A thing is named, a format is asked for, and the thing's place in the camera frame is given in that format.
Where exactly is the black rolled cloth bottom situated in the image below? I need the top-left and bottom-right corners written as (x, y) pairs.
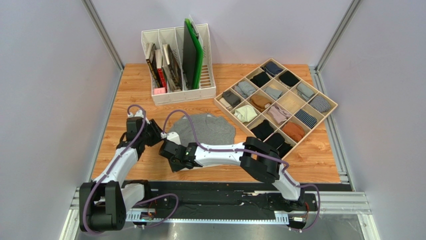
top-left (264, 132), bottom-right (293, 159)

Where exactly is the dark patterned book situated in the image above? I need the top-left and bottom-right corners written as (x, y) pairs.
top-left (162, 43), bottom-right (183, 92)

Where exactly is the black book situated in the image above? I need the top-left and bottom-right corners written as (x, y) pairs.
top-left (145, 42), bottom-right (163, 88)

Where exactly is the grey rolled cloth right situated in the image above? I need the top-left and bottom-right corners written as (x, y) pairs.
top-left (296, 83), bottom-right (316, 102)

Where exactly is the grey striped cloth far right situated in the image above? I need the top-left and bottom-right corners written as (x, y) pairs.
top-left (309, 95), bottom-right (332, 114)

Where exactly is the rust orange rolled cloth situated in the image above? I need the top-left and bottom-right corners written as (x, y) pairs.
top-left (281, 121), bottom-right (306, 143)

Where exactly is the green black clipboard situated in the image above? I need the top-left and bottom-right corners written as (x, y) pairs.
top-left (182, 18), bottom-right (204, 90)

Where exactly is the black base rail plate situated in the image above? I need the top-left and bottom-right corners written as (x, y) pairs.
top-left (89, 179), bottom-right (354, 222)

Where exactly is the navy striped rolled cloth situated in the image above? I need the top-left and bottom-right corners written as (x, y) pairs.
top-left (294, 109), bottom-right (318, 129)

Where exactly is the red book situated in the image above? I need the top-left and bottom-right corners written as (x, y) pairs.
top-left (155, 49), bottom-right (168, 93)

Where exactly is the pale green rolled cloth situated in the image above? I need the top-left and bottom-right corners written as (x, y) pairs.
top-left (233, 105), bottom-right (258, 123)

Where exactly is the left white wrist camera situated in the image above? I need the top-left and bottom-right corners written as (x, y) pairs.
top-left (127, 109), bottom-right (150, 125)

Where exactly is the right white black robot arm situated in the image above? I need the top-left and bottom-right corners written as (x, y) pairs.
top-left (159, 137), bottom-right (305, 206)

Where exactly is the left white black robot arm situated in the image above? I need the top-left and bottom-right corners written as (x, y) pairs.
top-left (79, 116), bottom-right (162, 234)

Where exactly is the grey folded cloth centre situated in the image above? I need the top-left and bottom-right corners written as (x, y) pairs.
top-left (264, 86), bottom-right (283, 101)

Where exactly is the pink rolled cloth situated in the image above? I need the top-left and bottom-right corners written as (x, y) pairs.
top-left (266, 105), bottom-right (292, 125)

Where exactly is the purple cable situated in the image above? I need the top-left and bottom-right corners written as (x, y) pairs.
top-left (162, 109), bottom-right (321, 233)
top-left (81, 104), bottom-right (181, 234)

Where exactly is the black rolled cloth right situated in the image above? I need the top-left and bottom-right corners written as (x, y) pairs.
top-left (278, 70), bottom-right (300, 88)

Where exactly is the brown rolled cloth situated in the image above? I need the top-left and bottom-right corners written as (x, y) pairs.
top-left (249, 94), bottom-right (272, 113)

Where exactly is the black rolled cloth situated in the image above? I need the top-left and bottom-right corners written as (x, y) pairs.
top-left (251, 119), bottom-right (275, 141)
top-left (250, 71), bottom-right (272, 88)
top-left (278, 70), bottom-right (300, 88)
top-left (264, 132), bottom-right (293, 159)

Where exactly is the white file organizer rack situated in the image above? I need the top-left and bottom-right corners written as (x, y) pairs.
top-left (140, 23), bottom-right (217, 106)

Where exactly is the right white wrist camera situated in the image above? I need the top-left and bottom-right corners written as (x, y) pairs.
top-left (160, 131), bottom-right (181, 145)

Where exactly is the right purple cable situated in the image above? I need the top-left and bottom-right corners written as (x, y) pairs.
top-left (162, 109), bottom-right (321, 233)

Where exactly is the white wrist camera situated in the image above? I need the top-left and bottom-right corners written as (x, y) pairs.
top-left (160, 131), bottom-right (181, 145)
top-left (127, 109), bottom-right (150, 125)

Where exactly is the striped grey rolled cloth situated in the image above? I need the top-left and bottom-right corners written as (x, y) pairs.
top-left (233, 80), bottom-right (256, 99)

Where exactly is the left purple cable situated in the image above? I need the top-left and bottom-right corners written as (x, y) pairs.
top-left (81, 104), bottom-right (181, 234)

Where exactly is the grey white underwear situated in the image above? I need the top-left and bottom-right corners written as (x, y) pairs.
top-left (169, 113), bottom-right (236, 146)

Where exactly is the dark grey rolled cloth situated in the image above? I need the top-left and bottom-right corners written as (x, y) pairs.
top-left (222, 90), bottom-right (241, 108)

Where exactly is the wooden compartment organizer box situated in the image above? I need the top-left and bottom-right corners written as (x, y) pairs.
top-left (214, 58), bottom-right (338, 159)

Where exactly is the black rolled cloth top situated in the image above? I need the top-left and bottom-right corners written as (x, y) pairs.
top-left (250, 71), bottom-right (272, 88)

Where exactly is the black rolled cloth lower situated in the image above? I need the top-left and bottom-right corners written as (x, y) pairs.
top-left (251, 119), bottom-right (275, 141)

